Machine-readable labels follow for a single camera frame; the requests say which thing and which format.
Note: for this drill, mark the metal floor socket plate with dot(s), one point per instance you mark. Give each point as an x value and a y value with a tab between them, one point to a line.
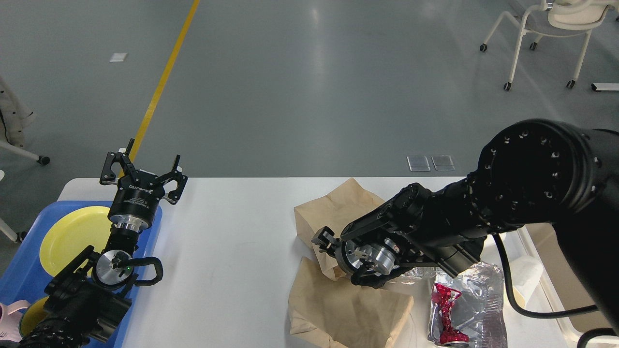
428	163

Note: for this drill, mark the white chair leg with caster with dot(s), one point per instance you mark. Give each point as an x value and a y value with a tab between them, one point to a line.
42	160

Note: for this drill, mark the crumpled aluminium foil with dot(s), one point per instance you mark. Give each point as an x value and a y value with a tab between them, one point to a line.
413	276

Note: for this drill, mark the white rolling chair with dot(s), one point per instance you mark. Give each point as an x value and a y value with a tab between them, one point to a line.
555	19

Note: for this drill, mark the white bar on floor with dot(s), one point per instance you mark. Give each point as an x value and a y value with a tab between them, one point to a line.
605	86

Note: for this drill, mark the beige plastic bin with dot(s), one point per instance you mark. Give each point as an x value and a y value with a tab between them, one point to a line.
562	290

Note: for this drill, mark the blue plastic tray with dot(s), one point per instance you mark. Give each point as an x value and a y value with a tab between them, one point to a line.
26	279

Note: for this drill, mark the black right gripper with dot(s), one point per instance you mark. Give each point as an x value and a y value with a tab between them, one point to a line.
359	261

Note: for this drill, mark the yellow plastic plate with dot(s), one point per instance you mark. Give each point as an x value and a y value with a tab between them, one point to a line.
71	234

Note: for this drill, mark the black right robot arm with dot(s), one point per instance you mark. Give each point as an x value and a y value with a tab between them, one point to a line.
535	171

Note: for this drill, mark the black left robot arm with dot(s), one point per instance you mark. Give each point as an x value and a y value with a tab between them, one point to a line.
88	298

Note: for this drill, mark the brown paper bag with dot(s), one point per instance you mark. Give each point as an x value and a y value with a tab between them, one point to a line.
346	203
337	314

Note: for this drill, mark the teal green mug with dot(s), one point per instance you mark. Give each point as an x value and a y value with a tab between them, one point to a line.
33	316

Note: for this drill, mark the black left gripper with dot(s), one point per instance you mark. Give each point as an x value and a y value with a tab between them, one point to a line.
134	207

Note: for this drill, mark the pink mug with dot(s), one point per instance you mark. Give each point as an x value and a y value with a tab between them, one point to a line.
10	318

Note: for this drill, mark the white polka-dot cloth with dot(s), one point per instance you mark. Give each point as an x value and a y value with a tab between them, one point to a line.
15	116

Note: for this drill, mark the lower white paper cup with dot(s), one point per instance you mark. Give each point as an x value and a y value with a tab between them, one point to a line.
526	272

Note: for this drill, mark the red foil snack wrapper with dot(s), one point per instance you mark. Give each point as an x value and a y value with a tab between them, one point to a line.
466	311

